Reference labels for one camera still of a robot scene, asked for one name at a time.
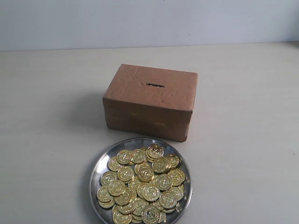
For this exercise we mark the gold coin bottom centre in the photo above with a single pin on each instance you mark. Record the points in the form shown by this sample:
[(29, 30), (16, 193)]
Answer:
[(150, 215)]

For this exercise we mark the brown cardboard slot box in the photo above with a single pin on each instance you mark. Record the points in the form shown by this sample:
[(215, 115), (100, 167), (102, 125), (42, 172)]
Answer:
[(151, 101)]

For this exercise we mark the gold coin right edge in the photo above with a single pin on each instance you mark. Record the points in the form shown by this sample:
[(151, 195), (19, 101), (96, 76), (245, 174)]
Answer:
[(177, 176)]

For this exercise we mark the gold coin bottom left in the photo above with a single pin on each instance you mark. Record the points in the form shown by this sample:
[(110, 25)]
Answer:
[(119, 218)]

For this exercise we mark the gold coin lower right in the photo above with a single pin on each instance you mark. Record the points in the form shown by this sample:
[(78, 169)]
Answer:
[(168, 200)]

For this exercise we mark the gold coin far right upper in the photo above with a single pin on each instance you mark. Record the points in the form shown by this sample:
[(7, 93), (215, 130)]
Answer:
[(174, 160)]

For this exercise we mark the gold coin upper middle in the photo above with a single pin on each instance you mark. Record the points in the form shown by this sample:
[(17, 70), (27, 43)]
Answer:
[(138, 155)]

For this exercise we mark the gold coin centre right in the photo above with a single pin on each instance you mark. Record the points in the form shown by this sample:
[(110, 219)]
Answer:
[(164, 182)]

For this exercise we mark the gold coin centre left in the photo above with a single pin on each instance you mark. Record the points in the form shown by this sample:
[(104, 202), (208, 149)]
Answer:
[(125, 174)]

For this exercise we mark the gold coin far left upper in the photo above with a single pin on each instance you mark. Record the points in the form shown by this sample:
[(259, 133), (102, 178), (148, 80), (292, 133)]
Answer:
[(114, 165)]

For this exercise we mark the round steel plate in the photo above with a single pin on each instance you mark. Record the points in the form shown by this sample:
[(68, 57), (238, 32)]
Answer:
[(101, 167)]

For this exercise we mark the gold coin lower left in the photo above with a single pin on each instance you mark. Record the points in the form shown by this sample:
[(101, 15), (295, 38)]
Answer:
[(103, 194)]

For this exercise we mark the gold coin left middle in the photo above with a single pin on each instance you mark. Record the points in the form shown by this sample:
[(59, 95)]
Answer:
[(108, 177)]

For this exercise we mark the gold coin top of pile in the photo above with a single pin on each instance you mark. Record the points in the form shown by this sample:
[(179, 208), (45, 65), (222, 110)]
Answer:
[(155, 151)]

